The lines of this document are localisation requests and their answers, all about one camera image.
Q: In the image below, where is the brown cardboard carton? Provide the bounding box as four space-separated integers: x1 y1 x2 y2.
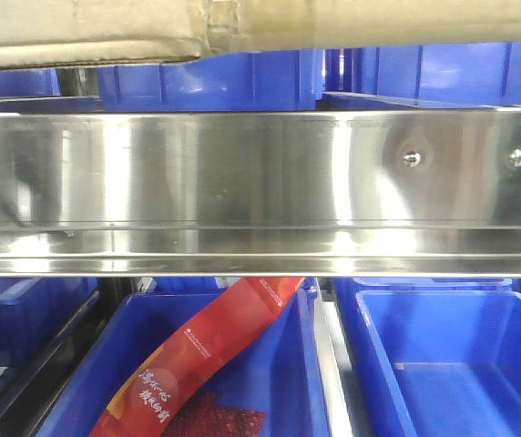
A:
0 1 521 70

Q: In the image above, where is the blue bin upper middle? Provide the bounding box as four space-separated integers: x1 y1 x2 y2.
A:
97 49 324 112

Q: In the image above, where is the blue bin with snack bag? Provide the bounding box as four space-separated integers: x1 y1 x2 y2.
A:
38 278 329 436

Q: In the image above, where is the steel divider between bins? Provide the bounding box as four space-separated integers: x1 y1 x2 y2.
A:
313 281 354 436

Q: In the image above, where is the red snack bag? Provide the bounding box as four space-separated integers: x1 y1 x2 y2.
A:
90 277 304 436

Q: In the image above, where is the empty blue bin lower right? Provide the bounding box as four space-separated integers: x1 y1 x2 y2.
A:
334 278 521 436

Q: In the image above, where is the blue bin upper right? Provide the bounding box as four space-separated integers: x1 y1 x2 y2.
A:
324 42 521 106

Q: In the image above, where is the blue bin lower left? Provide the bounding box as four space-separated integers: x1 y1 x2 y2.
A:
0 276 99 401

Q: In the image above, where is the left shelf rail screw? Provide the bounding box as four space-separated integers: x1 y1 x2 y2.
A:
403 149 424 168

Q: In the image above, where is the shelf rail screw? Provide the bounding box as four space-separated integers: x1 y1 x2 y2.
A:
403 149 424 168
507 148 521 168

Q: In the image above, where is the stainless steel shelf rail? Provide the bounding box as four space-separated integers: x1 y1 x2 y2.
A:
0 107 521 277

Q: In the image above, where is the right shelf rail screw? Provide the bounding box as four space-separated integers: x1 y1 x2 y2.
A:
507 148 521 168

